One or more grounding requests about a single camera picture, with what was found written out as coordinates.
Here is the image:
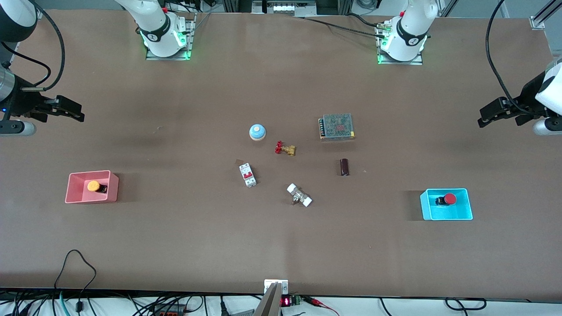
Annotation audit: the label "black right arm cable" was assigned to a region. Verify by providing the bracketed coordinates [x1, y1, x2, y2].
[20, 0, 66, 92]
[0, 42, 52, 87]

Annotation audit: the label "orange power strip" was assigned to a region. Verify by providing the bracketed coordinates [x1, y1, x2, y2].
[149, 305, 185, 316]

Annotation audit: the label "metal mesh power supply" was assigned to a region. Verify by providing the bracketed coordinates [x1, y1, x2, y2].
[318, 113, 356, 142]

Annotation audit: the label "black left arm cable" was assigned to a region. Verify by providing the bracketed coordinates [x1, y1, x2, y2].
[485, 0, 527, 111]

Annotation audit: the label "steel valve white caps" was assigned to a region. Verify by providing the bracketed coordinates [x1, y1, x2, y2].
[286, 183, 313, 208]

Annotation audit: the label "cyan plastic bin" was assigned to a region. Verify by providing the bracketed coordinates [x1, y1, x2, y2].
[420, 188, 474, 221]

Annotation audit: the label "white mount bracket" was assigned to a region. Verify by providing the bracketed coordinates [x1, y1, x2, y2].
[264, 279, 289, 294]

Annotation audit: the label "black table cable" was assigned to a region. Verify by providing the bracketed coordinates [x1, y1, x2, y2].
[302, 17, 387, 39]
[346, 12, 382, 29]

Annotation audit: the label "pink plastic bin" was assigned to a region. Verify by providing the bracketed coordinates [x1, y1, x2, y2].
[65, 170, 119, 204]

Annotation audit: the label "white circuit breaker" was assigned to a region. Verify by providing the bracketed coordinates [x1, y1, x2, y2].
[239, 163, 257, 188]

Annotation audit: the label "grey camera mount bar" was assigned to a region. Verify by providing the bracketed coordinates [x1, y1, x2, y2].
[254, 282, 282, 316]

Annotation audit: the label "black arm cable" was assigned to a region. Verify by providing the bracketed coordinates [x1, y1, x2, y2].
[20, 0, 66, 92]
[485, 0, 527, 111]
[0, 42, 52, 87]

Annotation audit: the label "black looped cable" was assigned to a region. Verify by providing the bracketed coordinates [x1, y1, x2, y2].
[54, 249, 97, 308]

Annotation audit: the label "red clip lead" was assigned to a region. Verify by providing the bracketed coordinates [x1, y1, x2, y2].
[305, 296, 339, 316]

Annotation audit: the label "lit control box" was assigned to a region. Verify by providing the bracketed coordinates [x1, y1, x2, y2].
[252, 0, 317, 14]

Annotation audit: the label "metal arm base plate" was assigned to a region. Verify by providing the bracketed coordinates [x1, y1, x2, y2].
[377, 20, 423, 66]
[146, 12, 194, 61]

